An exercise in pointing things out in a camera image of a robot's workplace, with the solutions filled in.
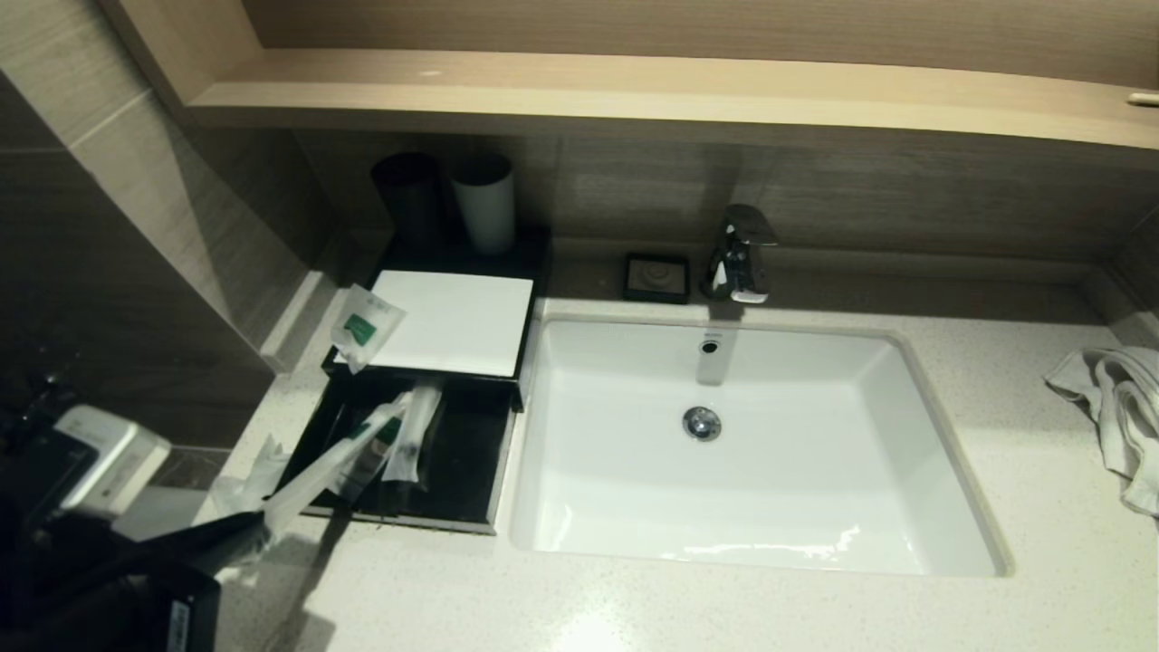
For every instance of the white plastic device corner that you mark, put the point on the white plastic device corner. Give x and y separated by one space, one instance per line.
113 462

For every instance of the black amenity tray box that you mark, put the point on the black amenity tray box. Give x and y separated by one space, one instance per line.
453 258

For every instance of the crumpled white towel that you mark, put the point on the crumpled white towel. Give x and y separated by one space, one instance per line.
1127 407

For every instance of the small white shelf item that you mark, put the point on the small white shelf item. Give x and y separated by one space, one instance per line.
1143 100

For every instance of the light wooden shelf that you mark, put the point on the light wooden shelf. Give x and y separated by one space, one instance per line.
724 95

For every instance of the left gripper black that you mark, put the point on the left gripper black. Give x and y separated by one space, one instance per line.
186 616

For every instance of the chrome faucet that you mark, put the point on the chrome faucet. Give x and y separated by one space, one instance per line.
738 263

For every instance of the black glossy tray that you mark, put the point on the black glossy tray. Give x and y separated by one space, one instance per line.
466 471

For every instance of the pale grey cup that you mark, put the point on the pale grey cup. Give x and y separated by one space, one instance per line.
486 208

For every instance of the white glossy tray surface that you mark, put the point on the white glossy tray surface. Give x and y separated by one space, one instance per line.
453 321

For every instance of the long green-label toothbrush packet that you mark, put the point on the long green-label toothbrush packet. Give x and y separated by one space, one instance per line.
312 478
416 439

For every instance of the small green-label sachet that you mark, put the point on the small green-label sachet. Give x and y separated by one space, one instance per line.
362 328

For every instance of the clear plastic packet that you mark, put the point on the clear plastic packet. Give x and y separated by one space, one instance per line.
243 489

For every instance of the black cup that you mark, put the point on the black cup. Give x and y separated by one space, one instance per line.
407 195

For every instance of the white ceramic sink basin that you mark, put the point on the white ceramic sink basin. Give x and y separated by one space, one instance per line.
770 489

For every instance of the black square soap dish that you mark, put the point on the black square soap dish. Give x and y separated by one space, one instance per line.
656 277

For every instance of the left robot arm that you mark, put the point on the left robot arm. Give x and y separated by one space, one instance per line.
45 580

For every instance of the green-label comb packet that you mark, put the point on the green-label comb packet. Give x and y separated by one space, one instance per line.
376 464

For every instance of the chrome sink drain stopper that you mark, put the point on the chrome sink drain stopper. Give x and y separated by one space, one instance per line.
702 423

